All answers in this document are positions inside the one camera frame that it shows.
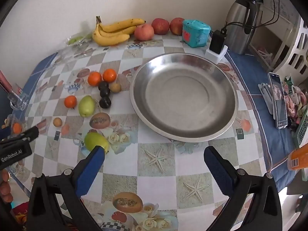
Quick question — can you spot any green pear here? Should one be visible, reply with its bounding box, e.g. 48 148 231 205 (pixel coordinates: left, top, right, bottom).
84 132 109 153
78 95 96 118

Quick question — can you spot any orange tangerine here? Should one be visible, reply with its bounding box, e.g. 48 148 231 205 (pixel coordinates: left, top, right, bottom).
64 95 77 109
102 69 117 83
88 71 102 87

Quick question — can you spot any dark plum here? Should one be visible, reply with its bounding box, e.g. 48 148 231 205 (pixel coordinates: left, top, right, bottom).
98 81 109 91
100 87 111 98
99 96 112 109

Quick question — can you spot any brown kiwi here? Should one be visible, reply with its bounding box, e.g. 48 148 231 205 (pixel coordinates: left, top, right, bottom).
109 82 122 93

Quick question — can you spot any person's hand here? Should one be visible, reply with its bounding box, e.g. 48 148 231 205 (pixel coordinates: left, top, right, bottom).
0 169 13 203

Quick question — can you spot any clear glass mug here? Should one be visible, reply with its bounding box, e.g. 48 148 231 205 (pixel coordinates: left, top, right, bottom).
7 84 29 110

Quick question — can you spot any large steel plate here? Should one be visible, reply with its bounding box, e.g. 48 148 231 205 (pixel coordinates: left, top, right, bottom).
130 53 239 143

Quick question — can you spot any grey phone stand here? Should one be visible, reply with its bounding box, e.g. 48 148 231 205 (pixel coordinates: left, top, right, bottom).
258 83 274 116

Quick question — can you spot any patterned plastic tablecloth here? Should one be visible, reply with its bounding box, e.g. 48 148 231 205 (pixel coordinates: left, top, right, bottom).
7 32 299 231

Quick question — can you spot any smartphone on stand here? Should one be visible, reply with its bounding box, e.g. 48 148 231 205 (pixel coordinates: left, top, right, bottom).
268 72 288 129

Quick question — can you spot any clear plastic fruit tray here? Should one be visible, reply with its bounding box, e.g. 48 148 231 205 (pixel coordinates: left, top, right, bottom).
57 31 92 57

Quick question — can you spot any yellow banana bunch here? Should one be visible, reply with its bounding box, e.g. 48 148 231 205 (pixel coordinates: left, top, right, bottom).
92 16 146 46

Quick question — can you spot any white plastic chair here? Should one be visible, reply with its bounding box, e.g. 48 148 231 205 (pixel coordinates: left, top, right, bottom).
272 17 307 85

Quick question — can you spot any black power adapter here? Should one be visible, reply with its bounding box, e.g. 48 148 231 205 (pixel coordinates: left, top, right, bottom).
209 28 227 54

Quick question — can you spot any teal house-shaped box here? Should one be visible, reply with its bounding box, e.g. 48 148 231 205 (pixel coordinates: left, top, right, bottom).
182 20 211 48

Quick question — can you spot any steel thermos jug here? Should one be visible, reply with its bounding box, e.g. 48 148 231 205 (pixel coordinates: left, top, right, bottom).
226 0 259 55

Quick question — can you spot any pale red apple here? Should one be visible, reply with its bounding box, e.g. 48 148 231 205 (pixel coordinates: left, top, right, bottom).
134 23 155 41

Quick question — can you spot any red right apple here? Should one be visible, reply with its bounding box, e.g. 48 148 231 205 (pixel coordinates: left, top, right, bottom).
170 17 184 35

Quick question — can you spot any dark red middle apple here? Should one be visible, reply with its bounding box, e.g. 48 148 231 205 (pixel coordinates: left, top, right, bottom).
151 18 170 35

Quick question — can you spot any black power cable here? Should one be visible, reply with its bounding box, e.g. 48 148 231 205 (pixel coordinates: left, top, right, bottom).
222 0 281 33

